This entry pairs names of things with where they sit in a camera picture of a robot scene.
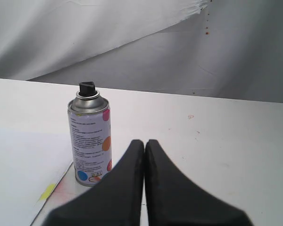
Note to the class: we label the white dotted spray paint can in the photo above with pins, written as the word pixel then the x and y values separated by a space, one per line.
pixel 90 131

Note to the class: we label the white paper stack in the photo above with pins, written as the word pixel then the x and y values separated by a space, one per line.
pixel 31 165

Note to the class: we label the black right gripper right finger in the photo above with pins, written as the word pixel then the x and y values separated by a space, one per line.
pixel 174 200

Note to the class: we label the white backdrop cloth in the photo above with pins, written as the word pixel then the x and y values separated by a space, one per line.
pixel 210 48

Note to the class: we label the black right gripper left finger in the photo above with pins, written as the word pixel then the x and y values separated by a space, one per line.
pixel 114 201

